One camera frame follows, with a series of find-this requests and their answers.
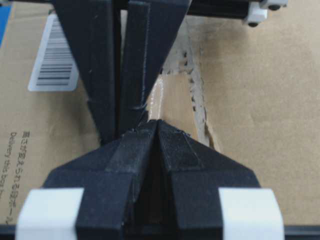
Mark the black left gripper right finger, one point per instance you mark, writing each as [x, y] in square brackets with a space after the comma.
[213, 196]

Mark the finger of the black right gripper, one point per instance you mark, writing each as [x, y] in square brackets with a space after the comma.
[88, 26]
[151, 29]

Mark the brown cardboard box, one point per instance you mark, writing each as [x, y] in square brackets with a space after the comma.
[251, 94]

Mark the blue table mat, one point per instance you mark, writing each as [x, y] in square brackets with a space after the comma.
[5, 12]

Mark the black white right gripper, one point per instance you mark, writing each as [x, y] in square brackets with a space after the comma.
[250, 12]

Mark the white barcode label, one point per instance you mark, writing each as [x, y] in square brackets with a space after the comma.
[54, 68]

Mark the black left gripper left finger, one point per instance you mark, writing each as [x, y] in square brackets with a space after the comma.
[92, 196]

